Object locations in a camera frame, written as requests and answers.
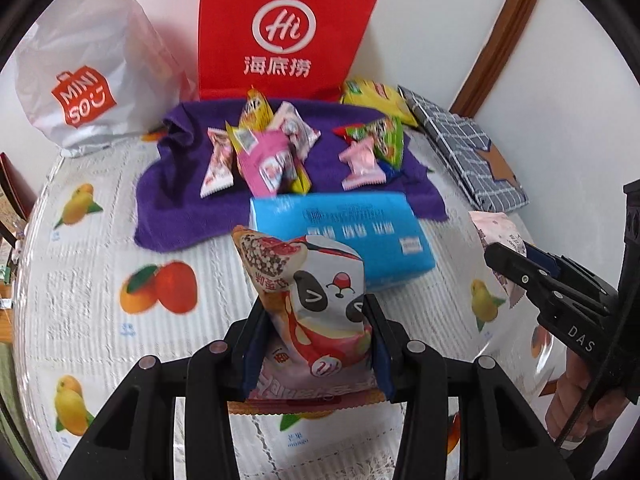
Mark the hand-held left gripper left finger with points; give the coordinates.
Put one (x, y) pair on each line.
(252, 350)

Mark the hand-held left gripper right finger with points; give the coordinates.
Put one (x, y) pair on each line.
(380, 360)

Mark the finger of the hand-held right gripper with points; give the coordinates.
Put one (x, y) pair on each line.
(547, 262)
(520, 277)

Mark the panda print snack packet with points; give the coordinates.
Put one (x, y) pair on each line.
(320, 285)

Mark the small blue candy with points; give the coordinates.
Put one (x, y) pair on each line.
(392, 171)

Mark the pink white candy bar wrapper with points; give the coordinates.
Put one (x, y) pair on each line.
(217, 165)

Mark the pink snack bag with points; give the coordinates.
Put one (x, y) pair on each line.
(265, 160)

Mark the green triangular snack packet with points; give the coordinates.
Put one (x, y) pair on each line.
(385, 140)

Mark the small pink candy packet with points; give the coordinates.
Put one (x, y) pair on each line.
(362, 165)

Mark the clear white snack packet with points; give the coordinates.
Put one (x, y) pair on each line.
(295, 130)

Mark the small red snack packet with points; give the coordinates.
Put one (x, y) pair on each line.
(341, 132)

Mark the yellow triangular snack packet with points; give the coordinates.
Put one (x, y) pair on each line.
(255, 110)

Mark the person's right hand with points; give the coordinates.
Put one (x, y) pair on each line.
(570, 410)

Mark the blue tissue pack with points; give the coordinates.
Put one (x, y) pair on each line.
(360, 230)

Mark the grey checked folded cloth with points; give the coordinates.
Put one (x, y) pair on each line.
(465, 150)

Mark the fruit print tablecloth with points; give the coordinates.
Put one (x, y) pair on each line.
(100, 335)

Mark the purple towel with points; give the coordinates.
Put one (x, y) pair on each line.
(175, 200)

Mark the large yellow snack bag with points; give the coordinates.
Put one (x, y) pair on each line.
(380, 95)

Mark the green bedsheet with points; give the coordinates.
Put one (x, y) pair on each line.
(7, 390)

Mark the patterned book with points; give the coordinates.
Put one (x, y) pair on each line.
(15, 185)

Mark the red paper bag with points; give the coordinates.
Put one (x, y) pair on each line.
(225, 10)

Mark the white plastic shopping bag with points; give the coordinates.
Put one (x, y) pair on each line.
(110, 35)

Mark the brown wooden door frame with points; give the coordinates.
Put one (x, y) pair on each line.
(505, 25)

